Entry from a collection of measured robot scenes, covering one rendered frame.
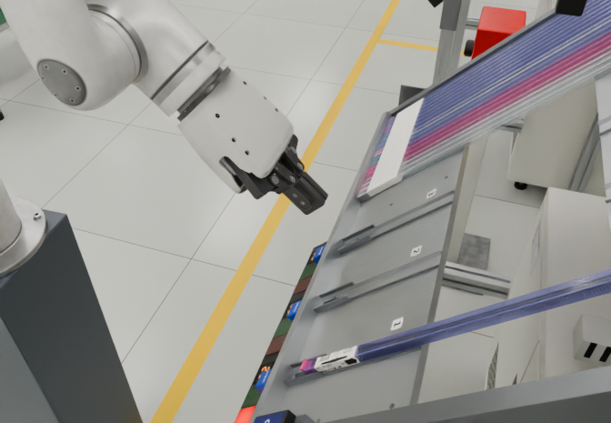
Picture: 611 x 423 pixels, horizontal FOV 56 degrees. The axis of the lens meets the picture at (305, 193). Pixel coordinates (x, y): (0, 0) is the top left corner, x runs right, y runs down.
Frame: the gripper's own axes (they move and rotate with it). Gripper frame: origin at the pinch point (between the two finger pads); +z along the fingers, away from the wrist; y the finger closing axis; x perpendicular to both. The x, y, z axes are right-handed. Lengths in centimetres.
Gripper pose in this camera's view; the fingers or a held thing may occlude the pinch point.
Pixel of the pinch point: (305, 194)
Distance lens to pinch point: 62.7
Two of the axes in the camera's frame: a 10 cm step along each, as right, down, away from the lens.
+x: 6.5, -4.1, -6.4
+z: 6.9, 6.7, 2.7
